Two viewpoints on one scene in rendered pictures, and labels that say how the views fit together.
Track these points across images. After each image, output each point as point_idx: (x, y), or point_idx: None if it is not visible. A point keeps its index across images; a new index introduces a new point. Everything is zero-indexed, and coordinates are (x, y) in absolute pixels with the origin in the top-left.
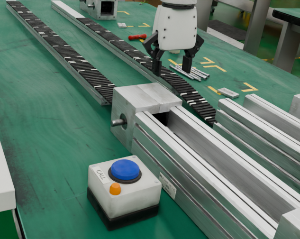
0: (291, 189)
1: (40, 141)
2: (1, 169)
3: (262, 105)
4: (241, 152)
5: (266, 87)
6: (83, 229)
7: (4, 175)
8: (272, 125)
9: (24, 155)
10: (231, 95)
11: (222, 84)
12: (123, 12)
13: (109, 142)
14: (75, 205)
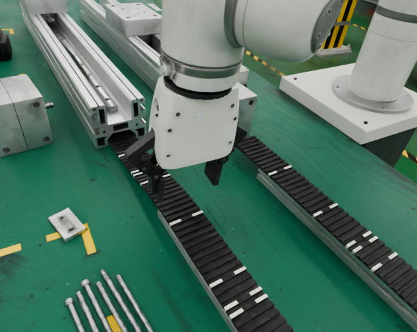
0: (138, 43)
1: (299, 124)
2: (298, 84)
3: (96, 93)
4: (155, 57)
5: None
6: None
7: (292, 82)
8: (110, 73)
9: (300, 113)
10: (70, 210)
11: (51, 271)
12: None
13: None
14: (250, 89)
